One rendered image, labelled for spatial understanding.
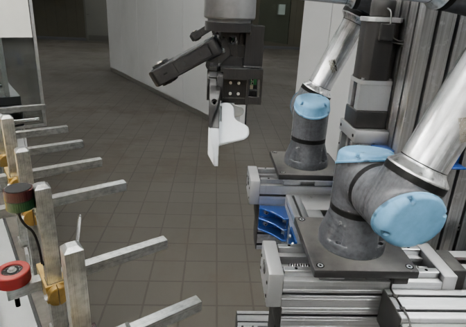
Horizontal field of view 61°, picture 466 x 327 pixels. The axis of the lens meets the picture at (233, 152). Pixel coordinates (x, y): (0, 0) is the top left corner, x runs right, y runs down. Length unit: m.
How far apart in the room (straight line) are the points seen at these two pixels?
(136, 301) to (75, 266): 1.58
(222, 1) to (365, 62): 0.58
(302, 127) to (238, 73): 0.76
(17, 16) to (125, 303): 2.05
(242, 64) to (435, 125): 0.35
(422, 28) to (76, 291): 0.91
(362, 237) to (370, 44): 0.47
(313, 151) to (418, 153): 0.63
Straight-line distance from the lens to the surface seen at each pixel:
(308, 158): 1.33
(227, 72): 0.58
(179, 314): 1.07
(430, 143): 0.75
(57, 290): 1.13
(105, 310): 2.36
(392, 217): 0.72
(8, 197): 0.99
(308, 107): 1.29
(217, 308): 2.30
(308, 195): 1.38
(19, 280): 1.12
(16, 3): 3.22
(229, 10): 0.57
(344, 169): 0.86
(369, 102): 1.09
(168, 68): 0.60
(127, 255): 1.22
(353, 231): 0.90
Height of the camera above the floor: 1.54
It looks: 20 degrees down
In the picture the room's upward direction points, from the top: 3 degrees clockwise
